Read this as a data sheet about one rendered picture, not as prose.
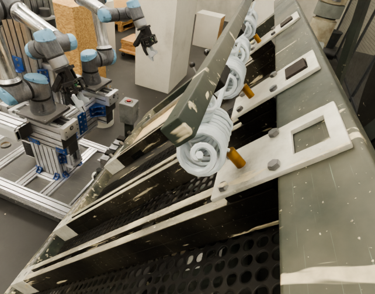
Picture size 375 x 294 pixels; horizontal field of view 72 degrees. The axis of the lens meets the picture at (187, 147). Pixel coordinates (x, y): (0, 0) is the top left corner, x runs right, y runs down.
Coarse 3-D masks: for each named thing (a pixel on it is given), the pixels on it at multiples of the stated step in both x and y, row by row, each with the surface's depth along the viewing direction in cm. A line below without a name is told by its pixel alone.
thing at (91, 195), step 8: (152, 112) 204; (144, 120) 193; (136, 128) 188; (128, 136) 186; (136, 136) 178; (128, 144) 170; (104, 168) 157; (96, 176) 154; (104, 176) 146; (96, 184) 140; (104, 184) 143; (88, 192) 135; (96, 192) 138; (88, 200) 132; (72, 208) 133; (80, 208) 127; (56, 240) 113; (40, 248) 115; (48, 248) 110; (56, 248) 112; (40, 256) 106; (48, 256) 108; (8, 288) 103
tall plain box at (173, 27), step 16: (144, 0) 350; (160, 0) 343; (176, 0) 336; (192, 0) 391; (144, 16) 362; (160, 16) 355; (176, 16) 352; (192, 16) 415; (160, 32) 367; (176, 32) 371; (192, 32) 441; (160, 48) 381; (176, 48) 392; (144, 64) 405; (160, 64) 396; (176, 64) 415; (144, 80) 422; (160, 80) 412; (176, 80) 443
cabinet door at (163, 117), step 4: (172, 108) 165; (168, 112) 167; (160, 116) 176; (164, 116) 167; (156, 120) 175; (160, 120) 166; (164, 120) 156; (148, 124) 184; (152, 124) 174; (156, 124) 165; (144, 128) 183; (148, 128) 174; (152, 128) 163; (140, 132) 182; (144, 132) 173; (140, 136) 172; (136, 140) 171
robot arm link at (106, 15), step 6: (78, 0) 165; (84, 0) 161; (90, 0) 158; (96, 0) 159; (84, 6) 165; (90, 6) 158; (96, 6) 154; (102, 6) 153; (96, 12) 156; (102, 12) 148; (108, 12) 150; (114, 12) 153; (102, 18) 150; (108, 18) 151; (114, 18) 154
